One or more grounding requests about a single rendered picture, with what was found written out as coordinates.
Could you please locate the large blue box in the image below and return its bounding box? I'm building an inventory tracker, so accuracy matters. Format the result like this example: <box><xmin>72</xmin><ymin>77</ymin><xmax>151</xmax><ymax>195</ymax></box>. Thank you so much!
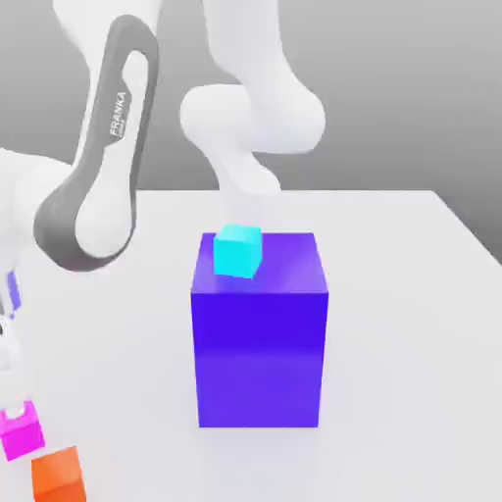
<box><xmin>190</xmin><ymin>231</ymin><xmax>329</xmax><ymax>429</ymax></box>

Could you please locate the small cyan cube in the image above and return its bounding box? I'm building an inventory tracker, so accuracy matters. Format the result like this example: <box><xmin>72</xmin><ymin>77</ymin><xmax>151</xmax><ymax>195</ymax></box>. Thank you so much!
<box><xmin>213</xmin><ymin>224</ymin><xmax>264</xmax><ymax>280</ymax></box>

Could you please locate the small orange cube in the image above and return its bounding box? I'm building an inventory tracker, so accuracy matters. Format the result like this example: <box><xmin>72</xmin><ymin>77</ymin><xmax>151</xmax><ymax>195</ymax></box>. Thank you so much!
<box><xmin>30</xmin><ymin>445</ymin><xmax>88</xmax><ymax>502</ymax></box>

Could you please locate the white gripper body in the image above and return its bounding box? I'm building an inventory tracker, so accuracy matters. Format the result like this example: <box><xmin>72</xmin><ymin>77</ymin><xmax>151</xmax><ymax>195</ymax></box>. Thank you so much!
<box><xmin>0</xmin><ymin>339</ymin><xmax>27</xmax><ymax>412</ymax></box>

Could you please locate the small magenta cube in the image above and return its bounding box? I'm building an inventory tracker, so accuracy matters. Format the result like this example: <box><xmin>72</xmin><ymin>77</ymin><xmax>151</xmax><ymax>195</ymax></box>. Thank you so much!
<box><xmin>0</xmin><ymin>399</ymin><xmax>47</xmax><ymax>463</ymax></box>

